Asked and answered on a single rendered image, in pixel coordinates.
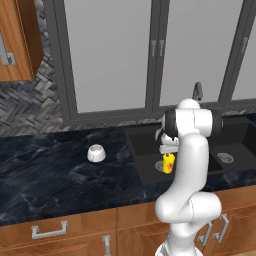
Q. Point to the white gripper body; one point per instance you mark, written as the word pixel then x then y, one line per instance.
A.
pixel 167 148

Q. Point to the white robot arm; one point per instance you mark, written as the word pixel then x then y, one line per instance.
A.
pixel 188 160

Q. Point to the black double basin sink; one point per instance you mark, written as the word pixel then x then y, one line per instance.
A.
pixel 233 140

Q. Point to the white mug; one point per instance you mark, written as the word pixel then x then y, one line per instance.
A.
pixel 96 153

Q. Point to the wooden panel below sink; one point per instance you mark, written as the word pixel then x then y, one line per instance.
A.
pixel 136 213

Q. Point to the yellow bottle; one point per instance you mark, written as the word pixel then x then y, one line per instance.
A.
pixel 167 164

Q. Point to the dark grey tap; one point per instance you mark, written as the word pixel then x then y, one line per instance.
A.
pixel 198 90

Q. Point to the wooden base cupboard door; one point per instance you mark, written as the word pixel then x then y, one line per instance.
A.
pixel 66 249
pixel 241 230
pixel 140 241

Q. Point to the grey framed window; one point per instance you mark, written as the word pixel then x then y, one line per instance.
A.
pixel 113 56

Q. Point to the wooden drawer front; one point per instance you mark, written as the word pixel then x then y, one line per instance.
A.
pixel 83 223

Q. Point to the wooden wall cupboard door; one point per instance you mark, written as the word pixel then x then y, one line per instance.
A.
pixel 13 40

